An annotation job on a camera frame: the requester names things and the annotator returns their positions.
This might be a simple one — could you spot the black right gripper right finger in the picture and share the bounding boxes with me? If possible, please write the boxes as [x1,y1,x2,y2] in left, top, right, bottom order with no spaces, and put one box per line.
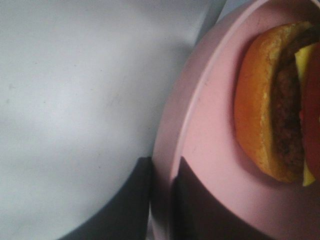
[171,157,270,240]

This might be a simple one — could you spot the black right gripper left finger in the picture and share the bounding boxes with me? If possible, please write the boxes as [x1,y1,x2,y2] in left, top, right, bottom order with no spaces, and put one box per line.
[61,157,152,240]

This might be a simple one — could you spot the pink round plate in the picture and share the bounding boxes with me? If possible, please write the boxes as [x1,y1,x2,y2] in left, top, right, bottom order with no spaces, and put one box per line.
[151,0,320,240]

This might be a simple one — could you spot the burger with lettuce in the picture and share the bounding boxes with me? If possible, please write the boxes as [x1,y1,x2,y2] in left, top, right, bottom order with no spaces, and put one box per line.
[233,21,320,187]

